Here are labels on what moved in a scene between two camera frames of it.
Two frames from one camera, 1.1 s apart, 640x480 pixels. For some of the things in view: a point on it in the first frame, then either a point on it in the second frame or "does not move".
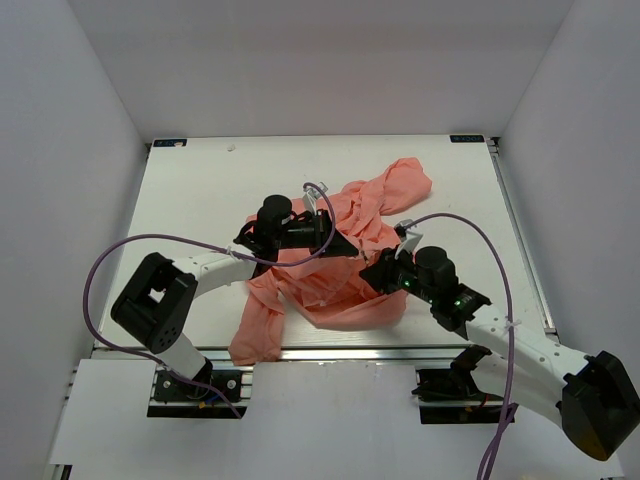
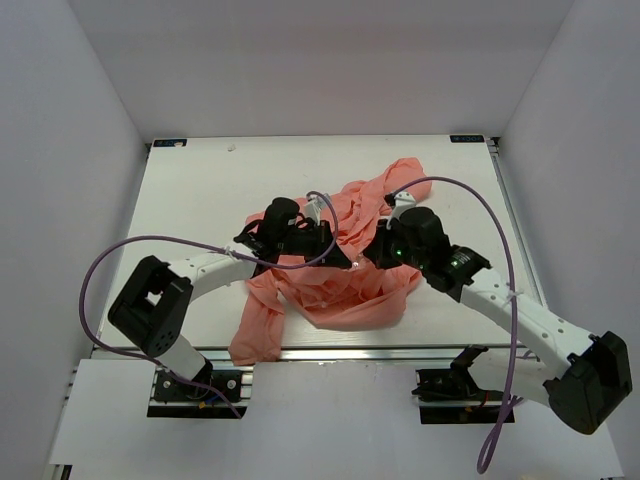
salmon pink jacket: [328, 289] does not move
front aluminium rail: [309, 355] does not move
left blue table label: [168, 142] does not move
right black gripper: [381, 274] -> [377, 250]
